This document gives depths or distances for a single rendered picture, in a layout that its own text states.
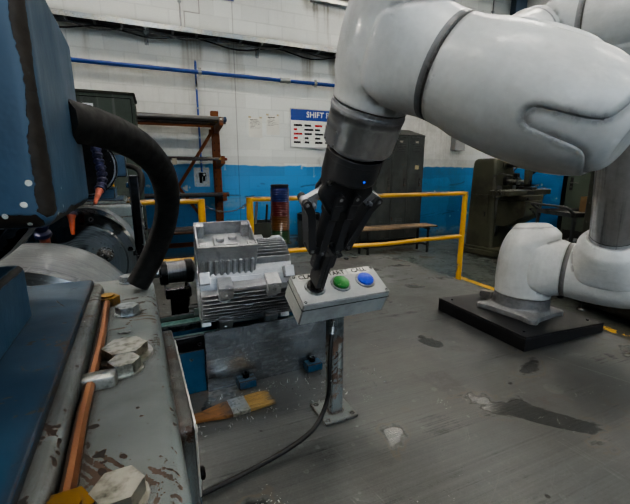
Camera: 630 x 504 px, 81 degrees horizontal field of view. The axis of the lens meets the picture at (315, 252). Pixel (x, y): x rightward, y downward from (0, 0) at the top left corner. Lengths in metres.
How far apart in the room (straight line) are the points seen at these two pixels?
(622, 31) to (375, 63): 0.56
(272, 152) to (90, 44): 2.69
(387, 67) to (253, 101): 5.71
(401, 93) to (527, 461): 0.60
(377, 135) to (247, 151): 5.56
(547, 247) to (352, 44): 0.91
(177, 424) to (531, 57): 0.34
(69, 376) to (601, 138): 0.37
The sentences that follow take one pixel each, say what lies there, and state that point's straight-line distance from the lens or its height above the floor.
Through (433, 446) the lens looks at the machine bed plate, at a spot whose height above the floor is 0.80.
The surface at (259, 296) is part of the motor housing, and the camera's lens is 0.80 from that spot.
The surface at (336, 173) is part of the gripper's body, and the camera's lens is 0.47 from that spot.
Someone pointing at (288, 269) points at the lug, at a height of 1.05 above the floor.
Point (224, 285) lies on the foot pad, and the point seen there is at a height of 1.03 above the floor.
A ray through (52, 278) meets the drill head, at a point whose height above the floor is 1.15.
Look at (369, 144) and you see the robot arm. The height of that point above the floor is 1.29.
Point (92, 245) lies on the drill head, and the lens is 1.03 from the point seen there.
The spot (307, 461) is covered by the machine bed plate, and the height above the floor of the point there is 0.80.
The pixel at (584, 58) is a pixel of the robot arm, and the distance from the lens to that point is 0.36.
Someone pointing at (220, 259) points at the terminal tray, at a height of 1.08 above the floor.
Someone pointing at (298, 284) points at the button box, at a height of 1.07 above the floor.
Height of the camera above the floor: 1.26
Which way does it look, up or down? 12 degrees down
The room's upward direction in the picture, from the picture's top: straight up
